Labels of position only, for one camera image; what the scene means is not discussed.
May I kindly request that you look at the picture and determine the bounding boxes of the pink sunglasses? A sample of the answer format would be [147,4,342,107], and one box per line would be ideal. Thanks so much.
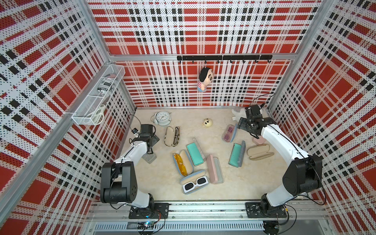
[225,125,235,142]

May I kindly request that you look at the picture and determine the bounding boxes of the black hook rail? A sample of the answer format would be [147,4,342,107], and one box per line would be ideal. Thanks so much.
[177,54,273,62]

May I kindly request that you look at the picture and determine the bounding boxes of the yellow sunglasses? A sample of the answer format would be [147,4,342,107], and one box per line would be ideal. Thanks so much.
[173,153,187,176]

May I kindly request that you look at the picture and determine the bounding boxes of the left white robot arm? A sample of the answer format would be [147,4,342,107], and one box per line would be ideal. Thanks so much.
[100,124,159,211]

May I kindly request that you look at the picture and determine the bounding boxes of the white sunglasses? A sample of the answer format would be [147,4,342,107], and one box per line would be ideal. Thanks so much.
[182,176,209,194]

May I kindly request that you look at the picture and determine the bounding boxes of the yellow panda squishy ball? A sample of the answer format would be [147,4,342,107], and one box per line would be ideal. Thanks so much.
[203,118,213,127]

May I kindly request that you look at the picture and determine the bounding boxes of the white scissors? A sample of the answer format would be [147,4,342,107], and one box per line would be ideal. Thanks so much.
[85,104,106,125]

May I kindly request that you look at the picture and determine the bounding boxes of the white plush toy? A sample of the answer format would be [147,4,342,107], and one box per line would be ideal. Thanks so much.
[231,108,246,122]

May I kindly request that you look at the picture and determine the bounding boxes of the teal-lined glasses case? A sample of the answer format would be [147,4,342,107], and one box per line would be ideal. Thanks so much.
[187,138,206,166]

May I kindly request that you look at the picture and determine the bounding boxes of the grey marble teal-lined case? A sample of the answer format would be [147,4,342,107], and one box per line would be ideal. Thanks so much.
[142,153,157,164]

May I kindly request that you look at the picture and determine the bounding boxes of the cartoon boy doll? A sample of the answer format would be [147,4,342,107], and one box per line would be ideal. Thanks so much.
[197,67,213,92]

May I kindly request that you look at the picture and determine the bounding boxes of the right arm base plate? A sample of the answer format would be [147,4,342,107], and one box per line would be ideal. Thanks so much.
[245,202,287,218]

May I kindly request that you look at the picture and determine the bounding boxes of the blue case with pink glasses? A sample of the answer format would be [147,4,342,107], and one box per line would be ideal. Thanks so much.
[222,124,238,143]

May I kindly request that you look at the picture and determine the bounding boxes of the clear wall shelf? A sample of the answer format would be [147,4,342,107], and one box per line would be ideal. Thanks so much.
[72,64,125,126]

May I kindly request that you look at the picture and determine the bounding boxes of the small circuit board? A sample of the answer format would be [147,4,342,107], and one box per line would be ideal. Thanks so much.
[126,221,155,230]

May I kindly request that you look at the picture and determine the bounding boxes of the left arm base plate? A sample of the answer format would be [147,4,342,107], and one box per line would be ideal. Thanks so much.
[128,203,170,219]

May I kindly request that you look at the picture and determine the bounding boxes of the pink open glasses case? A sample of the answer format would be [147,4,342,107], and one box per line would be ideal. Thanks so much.
[207,154,224,184]

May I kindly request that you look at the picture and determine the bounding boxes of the white alarm clock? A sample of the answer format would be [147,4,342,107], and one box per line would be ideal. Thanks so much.
[150,111,171,126]

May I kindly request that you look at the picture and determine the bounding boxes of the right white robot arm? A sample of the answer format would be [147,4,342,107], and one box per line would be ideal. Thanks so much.
[232,105,323,210]

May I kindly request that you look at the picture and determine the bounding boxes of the beige case with dark glasses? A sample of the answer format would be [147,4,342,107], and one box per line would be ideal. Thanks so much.
[164,126,180,147]

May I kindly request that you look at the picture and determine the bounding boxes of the small pink glasses case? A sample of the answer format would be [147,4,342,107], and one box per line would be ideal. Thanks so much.
[252,136,266,145]

